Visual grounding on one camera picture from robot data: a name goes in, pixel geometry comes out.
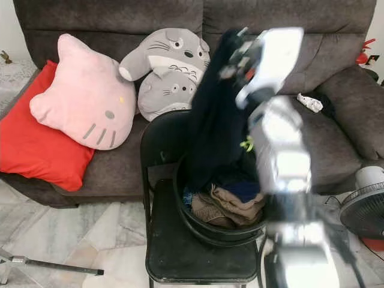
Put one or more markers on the black folding chair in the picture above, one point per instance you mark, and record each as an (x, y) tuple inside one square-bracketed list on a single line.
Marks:
[(192, 252)]

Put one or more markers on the beige folded clothes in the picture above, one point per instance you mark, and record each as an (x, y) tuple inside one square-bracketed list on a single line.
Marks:
[(228, 207)]

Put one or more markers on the white crumpled cloth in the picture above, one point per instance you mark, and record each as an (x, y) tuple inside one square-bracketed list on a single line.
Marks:
[(310, 103)]

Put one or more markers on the white floor fan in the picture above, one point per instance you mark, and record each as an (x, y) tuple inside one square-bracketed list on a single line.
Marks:
[(363, 204)]

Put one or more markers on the red ornament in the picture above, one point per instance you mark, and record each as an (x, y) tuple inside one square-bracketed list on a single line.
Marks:
[(365, 55)]

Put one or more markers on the black plastic bucket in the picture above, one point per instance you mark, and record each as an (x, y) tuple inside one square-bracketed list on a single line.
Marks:
[(216, 235)]

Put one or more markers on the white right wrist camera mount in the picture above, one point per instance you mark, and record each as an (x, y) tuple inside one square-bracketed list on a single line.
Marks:
[(276, 57)]

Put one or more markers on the pink cat face cushion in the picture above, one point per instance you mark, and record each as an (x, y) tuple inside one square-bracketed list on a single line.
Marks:
[(84, 96)]

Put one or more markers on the dark brown fabric sofa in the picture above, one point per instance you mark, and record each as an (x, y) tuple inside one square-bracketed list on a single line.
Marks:
[(108, 18)]

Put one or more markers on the lace covered side table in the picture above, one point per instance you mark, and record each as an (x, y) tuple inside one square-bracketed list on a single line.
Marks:
[(12, 81)]

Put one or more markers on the small gold figurine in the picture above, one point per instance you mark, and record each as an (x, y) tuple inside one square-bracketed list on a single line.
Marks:
[(6, 57)]

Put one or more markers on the large grey Totoro plush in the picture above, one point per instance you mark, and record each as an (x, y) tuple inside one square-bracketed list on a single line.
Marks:
[(165, 48)]

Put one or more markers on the navy blue garment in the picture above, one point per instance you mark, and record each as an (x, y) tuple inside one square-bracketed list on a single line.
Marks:
[(243, 191)]

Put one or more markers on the silver metal clothes rack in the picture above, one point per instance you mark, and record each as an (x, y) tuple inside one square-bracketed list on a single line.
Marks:
[(54, 266)]

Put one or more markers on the small grey Totoro plush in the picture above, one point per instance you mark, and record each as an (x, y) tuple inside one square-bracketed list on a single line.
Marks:
[(165, 96)]

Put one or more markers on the black shirt yellow logo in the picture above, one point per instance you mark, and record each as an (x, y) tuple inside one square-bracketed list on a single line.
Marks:
[(216, 120)]

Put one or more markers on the red pillow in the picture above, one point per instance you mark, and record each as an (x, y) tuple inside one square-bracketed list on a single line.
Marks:
[(30, 144)]

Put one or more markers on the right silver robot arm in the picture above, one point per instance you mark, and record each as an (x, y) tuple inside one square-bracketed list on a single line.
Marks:
[(282, 162)]

